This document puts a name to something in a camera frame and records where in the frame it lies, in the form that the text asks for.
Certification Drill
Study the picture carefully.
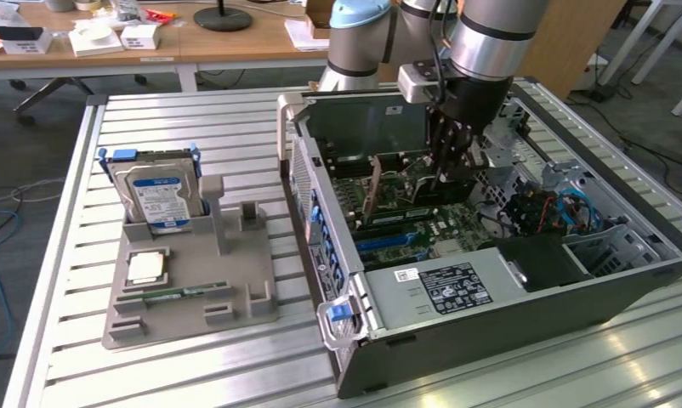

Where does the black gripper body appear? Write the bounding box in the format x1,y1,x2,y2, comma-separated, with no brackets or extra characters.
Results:
441,77,515,136

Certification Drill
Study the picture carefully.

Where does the black Nvidia graphics card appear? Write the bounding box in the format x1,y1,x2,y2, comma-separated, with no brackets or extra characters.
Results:
360,153,473,227

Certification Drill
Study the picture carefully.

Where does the perforated metal disk bay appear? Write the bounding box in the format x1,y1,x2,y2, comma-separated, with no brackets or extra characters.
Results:
469,122,551,213

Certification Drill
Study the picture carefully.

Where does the green motherboard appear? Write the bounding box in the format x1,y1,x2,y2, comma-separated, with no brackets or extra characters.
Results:
316,142,497,269

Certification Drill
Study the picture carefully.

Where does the black labelled RAM stick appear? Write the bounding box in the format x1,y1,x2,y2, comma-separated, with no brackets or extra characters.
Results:
352,204,435,227

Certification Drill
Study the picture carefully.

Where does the black box on floor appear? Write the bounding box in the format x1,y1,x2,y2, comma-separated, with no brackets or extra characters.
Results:
587,82,617,103

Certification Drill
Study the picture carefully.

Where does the blue expansion slot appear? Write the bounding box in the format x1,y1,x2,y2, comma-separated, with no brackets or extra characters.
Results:
354,232,421,253

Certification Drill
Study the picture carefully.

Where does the blue card retainer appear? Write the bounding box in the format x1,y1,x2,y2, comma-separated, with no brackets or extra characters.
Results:
306,189,344,294

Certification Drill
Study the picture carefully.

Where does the slanted metal disk bay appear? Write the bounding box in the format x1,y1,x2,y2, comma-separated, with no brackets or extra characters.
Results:
560,224,663,278

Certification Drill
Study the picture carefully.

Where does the white paper stack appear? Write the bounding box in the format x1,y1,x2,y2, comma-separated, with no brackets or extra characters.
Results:
282,19,333,53

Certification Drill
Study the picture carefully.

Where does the brown cardboard box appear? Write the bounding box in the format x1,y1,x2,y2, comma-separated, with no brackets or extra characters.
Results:
304,0,334,30

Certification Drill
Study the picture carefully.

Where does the grey power supply unit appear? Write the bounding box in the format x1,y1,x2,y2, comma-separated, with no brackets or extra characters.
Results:
350,247,532,341

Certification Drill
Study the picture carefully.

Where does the blue case latch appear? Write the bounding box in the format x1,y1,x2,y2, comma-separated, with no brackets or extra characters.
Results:
326,302,357,325

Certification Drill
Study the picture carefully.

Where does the open black PC case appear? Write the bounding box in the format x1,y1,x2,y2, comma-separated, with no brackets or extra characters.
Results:
276,78,682,400

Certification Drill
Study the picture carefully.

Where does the wooden desk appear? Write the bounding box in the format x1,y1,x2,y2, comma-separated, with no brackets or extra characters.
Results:
0,0,492,82

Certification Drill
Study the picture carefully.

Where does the black round lamp base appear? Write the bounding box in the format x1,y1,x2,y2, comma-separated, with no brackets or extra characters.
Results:
192,0,254,33

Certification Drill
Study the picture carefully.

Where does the grey printed parts rack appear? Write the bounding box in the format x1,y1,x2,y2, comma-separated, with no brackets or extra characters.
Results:
100,173,280,350

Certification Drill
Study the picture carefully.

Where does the green RAM stick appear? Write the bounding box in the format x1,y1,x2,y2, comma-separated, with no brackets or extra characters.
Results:
140,282,228,301

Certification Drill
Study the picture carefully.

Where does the silver CPU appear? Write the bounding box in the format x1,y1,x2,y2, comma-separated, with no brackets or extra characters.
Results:
125,251,169,284

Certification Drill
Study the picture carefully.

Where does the red packet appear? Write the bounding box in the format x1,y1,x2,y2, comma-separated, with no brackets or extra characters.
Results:
145,8,177,26

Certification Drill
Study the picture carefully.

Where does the small white box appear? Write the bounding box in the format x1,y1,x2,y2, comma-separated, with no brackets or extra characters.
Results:
117,24,162,51

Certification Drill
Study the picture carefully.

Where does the clear plastic parts bag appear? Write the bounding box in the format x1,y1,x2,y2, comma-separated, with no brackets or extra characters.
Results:
108,0,148,22

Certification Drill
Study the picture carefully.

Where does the white box with round part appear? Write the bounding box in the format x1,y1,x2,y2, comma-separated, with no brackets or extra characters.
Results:
66,21,125,59

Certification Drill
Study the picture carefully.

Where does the black chair base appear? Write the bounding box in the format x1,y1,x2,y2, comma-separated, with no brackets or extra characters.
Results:
9,74,148,127

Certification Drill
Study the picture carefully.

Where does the white box with black lid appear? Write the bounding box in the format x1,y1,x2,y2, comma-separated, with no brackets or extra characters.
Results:
0,25,53,55

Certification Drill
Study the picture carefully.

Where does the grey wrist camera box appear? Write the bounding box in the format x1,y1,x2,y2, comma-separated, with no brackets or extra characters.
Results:
397,62,452,104

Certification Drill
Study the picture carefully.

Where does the black camera cable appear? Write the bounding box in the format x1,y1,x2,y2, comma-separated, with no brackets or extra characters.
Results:
428,0,453,104

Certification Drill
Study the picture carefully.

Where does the black wire bundle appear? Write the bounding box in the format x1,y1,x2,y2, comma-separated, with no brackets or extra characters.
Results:
473,190,565,239

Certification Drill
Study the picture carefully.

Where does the red wire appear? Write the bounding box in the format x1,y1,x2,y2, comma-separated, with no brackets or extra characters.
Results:
536,191,563,233

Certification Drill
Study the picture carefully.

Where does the blue wire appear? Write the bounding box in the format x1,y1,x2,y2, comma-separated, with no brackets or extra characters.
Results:
555,186,603,234

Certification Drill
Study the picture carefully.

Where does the white desk frame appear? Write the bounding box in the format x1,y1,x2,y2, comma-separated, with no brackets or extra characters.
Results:
597,0,682,86

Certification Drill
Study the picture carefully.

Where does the hard disk with blue bracket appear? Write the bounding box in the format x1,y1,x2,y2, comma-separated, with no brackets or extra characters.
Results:
97,144,212,237

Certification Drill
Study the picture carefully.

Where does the blue floor cable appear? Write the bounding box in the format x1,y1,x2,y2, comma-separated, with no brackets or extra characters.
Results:
0,203,22,363

